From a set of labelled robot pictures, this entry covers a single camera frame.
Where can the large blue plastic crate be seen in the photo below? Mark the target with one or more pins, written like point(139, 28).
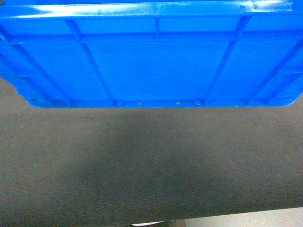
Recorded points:
point(153, 53)

